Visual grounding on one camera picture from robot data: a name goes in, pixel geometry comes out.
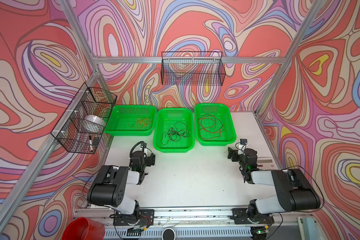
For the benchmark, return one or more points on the middle green plastic basket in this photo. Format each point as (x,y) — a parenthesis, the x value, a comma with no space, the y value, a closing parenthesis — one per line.
(174,130)

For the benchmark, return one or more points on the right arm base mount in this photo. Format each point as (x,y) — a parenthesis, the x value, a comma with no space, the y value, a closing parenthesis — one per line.
(242,216)

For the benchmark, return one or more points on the black wire basket back wall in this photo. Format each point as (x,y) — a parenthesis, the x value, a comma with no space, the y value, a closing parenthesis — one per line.
(192,68)

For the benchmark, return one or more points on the aluminium rail front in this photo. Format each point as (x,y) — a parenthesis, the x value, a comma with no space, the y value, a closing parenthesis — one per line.
(182,215)

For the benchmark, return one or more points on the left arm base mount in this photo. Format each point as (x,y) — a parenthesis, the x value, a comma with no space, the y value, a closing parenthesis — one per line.
(140,218)

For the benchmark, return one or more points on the right green plastic basket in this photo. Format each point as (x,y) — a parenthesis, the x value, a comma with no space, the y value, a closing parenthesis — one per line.
(214,125)

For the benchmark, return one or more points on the left green plastic basket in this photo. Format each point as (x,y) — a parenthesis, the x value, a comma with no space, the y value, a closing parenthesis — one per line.
(131,120)

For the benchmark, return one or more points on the red bucket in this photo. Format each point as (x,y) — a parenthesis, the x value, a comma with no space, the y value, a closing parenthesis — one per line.
(84,229)

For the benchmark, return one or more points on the black wire basket left wall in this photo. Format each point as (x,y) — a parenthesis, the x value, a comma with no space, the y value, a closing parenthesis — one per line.
(72,131)

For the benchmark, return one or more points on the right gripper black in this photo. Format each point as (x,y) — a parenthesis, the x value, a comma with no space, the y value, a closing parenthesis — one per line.
(234,154)

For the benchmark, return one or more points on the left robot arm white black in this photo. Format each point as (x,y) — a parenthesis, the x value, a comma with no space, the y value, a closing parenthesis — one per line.
(108,189)

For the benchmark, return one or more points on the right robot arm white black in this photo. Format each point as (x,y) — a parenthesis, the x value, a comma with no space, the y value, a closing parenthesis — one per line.
(294,193)

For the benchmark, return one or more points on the green plastic basket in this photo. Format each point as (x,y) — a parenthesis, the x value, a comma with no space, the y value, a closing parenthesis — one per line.
(174,130)
(214,125)
(131,120)

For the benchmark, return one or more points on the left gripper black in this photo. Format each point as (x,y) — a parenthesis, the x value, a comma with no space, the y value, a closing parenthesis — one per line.
(147,159)

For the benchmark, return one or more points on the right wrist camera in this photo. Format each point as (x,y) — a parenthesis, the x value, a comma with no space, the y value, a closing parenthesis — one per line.
(243,142)

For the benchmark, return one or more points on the white pink calculator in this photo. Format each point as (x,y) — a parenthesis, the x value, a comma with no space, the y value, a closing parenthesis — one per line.
(266,163)

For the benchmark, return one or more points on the black wire basket wall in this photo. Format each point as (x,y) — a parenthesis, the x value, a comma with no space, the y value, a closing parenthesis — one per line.
(72,131)
(192,68)

